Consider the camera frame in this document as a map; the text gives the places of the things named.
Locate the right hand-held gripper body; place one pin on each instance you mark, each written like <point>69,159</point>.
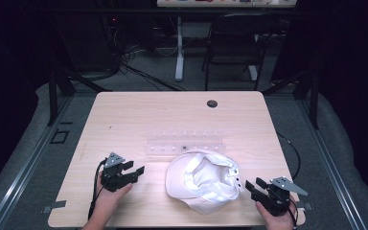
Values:
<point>278,199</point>

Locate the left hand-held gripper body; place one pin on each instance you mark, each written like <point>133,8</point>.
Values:
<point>113,177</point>

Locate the white baseball cap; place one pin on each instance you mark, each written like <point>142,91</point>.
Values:
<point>201,182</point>

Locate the person's left hand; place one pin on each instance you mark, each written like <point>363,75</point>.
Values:
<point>107,198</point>

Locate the person's right hand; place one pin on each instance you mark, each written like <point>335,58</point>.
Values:
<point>279,222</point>

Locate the clear acrylic rack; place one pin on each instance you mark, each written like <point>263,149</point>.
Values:
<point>172,147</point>

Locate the black table grommet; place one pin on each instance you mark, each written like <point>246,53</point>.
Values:
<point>212,103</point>

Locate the black metal stand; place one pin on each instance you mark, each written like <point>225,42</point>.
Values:
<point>53,96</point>
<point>314,102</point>

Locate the white desk leg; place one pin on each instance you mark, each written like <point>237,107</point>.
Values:
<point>179,57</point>

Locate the black folding chair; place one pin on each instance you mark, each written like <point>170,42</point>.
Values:
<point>236,38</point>

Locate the aluminium floor rail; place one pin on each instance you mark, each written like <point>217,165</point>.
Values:
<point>329,166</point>
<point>25,169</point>

